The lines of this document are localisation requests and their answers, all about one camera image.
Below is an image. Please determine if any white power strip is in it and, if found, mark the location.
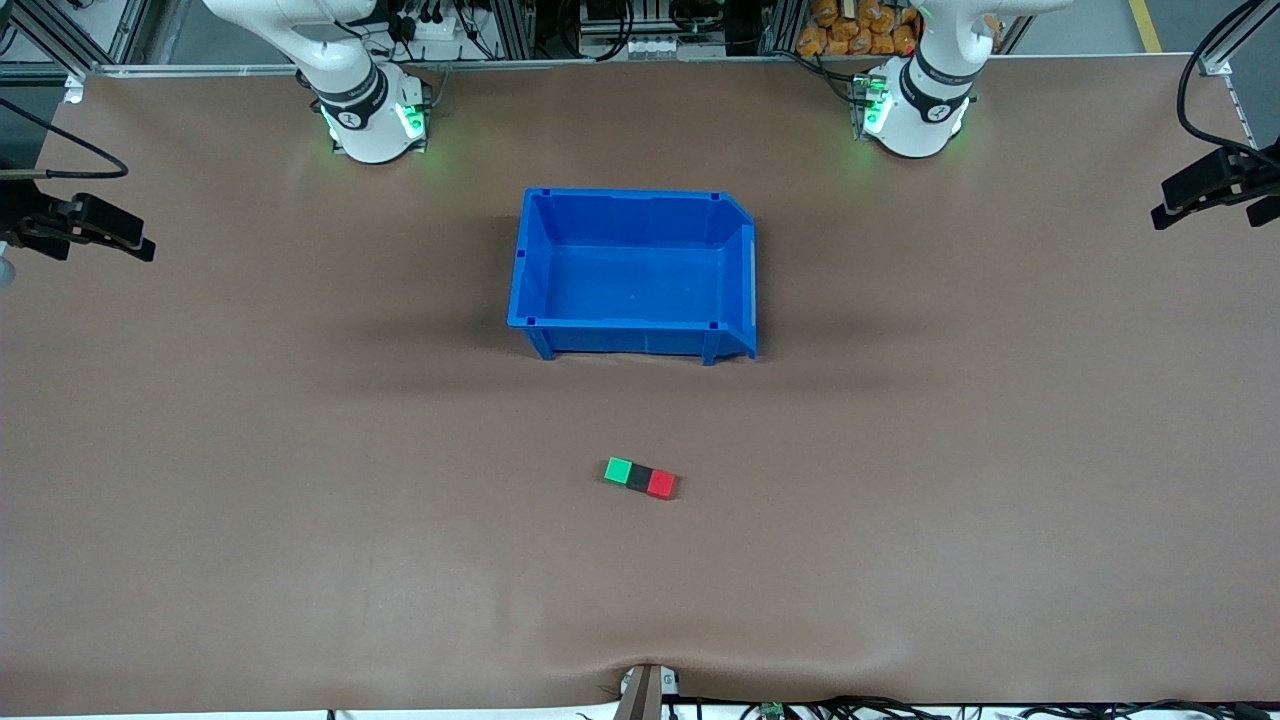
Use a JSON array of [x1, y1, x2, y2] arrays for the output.
[[402, 10, 473, 43]]

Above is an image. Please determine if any orange snack bag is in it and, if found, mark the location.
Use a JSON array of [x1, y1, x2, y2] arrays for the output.
[[796, 0, 921, 58]]

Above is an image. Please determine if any blue plastic storage bin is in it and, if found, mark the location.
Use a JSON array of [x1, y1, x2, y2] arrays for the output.
[[506, 186, 760, 367]]

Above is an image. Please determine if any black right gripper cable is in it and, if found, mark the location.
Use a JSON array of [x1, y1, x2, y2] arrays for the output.
[[0, 97, 130, 182]]

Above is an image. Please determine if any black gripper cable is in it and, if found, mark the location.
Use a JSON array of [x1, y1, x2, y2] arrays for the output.
[[0, 97, 130, 182], [1177, 0, 1280, 161]]

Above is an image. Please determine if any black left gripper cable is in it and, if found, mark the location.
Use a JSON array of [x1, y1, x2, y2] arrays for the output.
[[1177, 0, 1280, 161]]

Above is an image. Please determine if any aluminium frame strut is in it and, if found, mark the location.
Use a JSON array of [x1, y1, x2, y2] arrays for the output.
[[12, 0, 93, 77], [1198, 0, 1280, 77]]

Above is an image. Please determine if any aluminium table edge rail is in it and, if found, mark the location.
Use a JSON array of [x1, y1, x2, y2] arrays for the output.
[[85, 54, 1216, 79]]

